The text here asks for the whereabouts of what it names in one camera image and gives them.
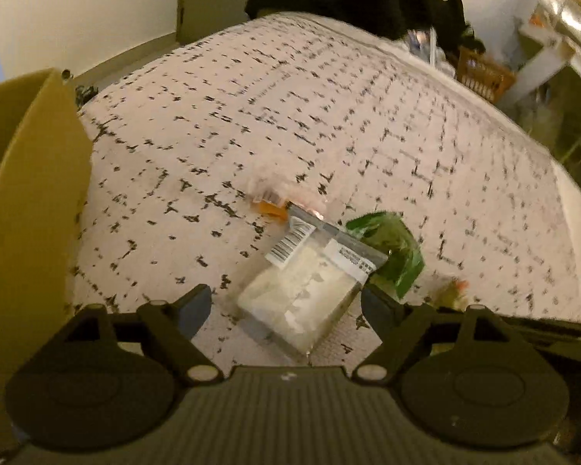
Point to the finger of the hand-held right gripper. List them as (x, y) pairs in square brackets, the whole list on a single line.
[(557, 332)]

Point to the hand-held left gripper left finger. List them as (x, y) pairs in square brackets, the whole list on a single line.
[(193, 310)]

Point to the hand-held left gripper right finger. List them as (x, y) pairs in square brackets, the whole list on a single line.
[(380, 312)]

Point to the dark green snack packet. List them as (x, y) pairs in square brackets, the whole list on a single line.
[(392, 247)]

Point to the clear cracker packet with barcode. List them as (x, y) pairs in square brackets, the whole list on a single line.
[(300, 290)]

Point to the small clear snack packet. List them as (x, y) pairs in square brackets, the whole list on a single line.
[(271, 206)]

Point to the brown cardboard box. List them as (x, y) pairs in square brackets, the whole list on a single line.
[(29, 203)]

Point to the patterned white blanket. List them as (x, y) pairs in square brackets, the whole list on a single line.
[(271, 106)]

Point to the orange plastic basket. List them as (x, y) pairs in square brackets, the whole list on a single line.
[(486, 77)]

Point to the white shelf unit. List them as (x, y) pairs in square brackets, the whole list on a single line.
[(552, 53)]

